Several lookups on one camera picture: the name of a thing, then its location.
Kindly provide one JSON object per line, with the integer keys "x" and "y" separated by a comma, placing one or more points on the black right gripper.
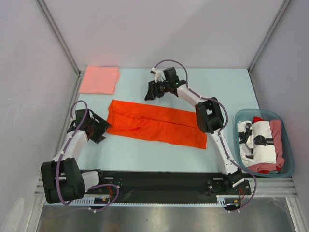
{"x": 153, "y": 92}

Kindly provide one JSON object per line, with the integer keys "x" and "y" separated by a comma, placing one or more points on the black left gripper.
{"x": 103, "y": 125}

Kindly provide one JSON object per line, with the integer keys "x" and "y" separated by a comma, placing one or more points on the orange polo t-shirt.
{"x": 155, "y": 123}

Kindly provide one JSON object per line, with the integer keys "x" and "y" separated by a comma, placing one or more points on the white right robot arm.
{"x": 208, "y": 114}

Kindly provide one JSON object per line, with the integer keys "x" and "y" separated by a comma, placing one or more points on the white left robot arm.
{"x": 62, "y": 179}

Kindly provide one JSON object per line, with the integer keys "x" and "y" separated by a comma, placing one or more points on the folded pink t-shirt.
{"x": 99, "y": 80}

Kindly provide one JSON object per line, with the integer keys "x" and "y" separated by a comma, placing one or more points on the red garment in bin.
{"x": 257, "y": 119}

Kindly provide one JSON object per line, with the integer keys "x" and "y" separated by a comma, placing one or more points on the pink garment in bin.
{"x": 277, "y": 140}

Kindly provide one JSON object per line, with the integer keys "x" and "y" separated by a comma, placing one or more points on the teal plastic laundry bin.
{"x": 266, "y": 115}

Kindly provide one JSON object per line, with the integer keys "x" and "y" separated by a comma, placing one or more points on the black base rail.
{"x": 156, "y": 200}

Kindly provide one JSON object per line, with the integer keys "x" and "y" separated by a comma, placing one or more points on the blue slotted cable duct left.
{"x": 91, "y": 201}

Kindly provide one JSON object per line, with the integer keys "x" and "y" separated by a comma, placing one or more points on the blue slotted cable duct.
{"x": 91, "y": 201}
{"x": 240, "y": 201}

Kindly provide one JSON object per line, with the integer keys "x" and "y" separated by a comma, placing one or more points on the aluminium frame post right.
{"x": 269, "y": 34}

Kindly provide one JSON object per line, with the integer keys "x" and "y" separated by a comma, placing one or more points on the aluminium frame post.
{"x": 58, "y": 35}
{"x": 269, "y": 34}

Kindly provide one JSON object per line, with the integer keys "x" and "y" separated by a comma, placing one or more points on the aluminium frame post left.
{"x": 58, "y": 35}

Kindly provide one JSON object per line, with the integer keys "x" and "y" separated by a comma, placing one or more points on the blue slotted cable duct right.
{"x": 240, "y": 201}

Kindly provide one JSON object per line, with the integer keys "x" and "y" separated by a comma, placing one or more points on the aluminium front rail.
{"x": 272, "y": 188}

